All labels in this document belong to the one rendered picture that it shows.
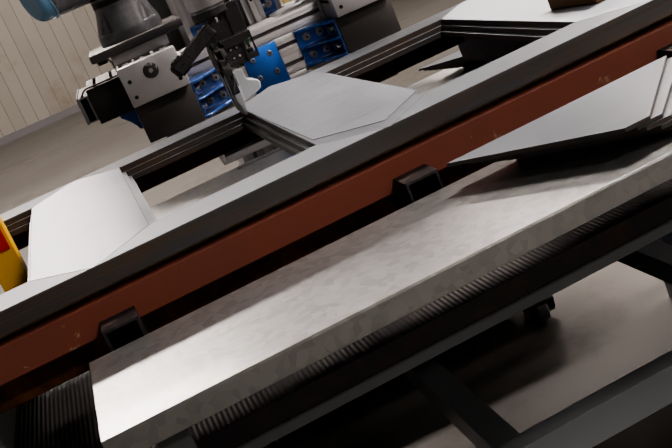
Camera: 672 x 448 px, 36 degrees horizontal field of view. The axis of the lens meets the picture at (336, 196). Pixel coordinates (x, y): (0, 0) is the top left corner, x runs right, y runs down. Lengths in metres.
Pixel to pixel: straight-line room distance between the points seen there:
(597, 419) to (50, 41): 10.67
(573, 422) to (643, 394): 0.13
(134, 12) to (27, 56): 9.62
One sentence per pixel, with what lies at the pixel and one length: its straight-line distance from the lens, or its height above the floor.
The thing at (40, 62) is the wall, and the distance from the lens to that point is 12.06.
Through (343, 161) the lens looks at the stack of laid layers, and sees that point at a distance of 1.45.
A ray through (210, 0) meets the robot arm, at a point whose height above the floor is 1.07.
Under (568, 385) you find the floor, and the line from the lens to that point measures 2.40.
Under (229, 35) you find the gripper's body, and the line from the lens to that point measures 2.01.
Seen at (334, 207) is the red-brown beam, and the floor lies 0.78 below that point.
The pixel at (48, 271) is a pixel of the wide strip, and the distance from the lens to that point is 1.51.
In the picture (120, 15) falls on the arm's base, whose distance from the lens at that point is 2.45.
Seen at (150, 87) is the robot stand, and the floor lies 0.93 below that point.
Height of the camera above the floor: 1.17
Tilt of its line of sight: 15 degrees down
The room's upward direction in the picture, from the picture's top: 23 degrees counter-clockwise
